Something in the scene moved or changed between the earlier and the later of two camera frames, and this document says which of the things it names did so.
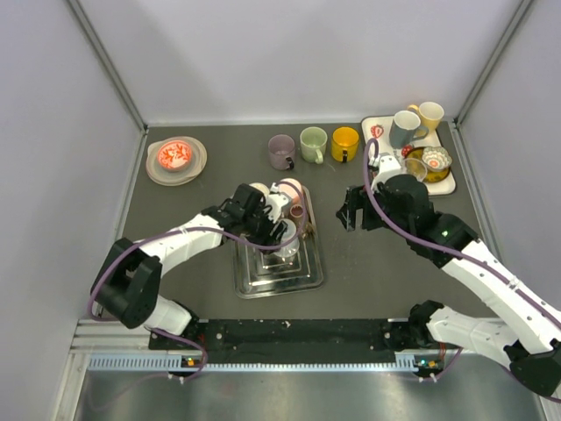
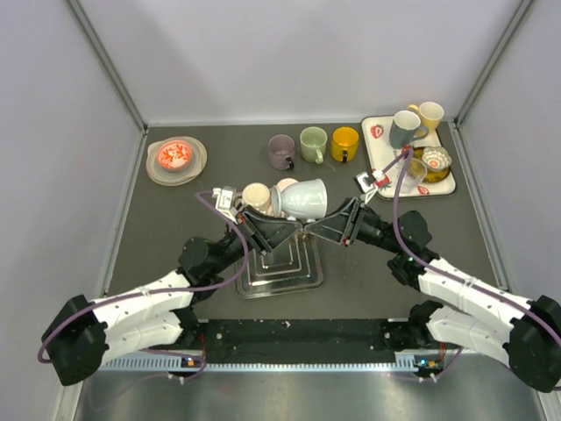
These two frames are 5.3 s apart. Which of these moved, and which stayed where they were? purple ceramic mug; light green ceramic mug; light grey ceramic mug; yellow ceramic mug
Moved: light grey ceramic mug
Stayed: purple ceramic mug; light green ceramic mug; yellow ceramic mug
